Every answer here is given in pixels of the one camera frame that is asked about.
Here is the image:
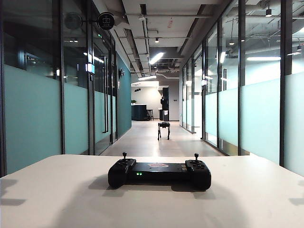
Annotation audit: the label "black handheld remote control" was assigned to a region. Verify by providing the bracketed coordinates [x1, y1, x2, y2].
[107, 152, 212, 191]

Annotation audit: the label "black quadruped robot dog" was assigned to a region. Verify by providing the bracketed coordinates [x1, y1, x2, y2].
[157, 122, 171, 141]

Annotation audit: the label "dark teal counter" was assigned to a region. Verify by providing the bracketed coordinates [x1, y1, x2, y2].
[131, 104, 149, 121]

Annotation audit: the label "long linear ceiling light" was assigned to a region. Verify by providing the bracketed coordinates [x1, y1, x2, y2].
[149, 52, 165, 65]

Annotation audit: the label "round black hanging sign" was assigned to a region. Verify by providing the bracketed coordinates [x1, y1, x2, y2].
[96, 11, 115, 30]

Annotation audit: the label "long black door handle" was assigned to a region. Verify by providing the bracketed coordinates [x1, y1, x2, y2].
[102, 55, 109, 133]

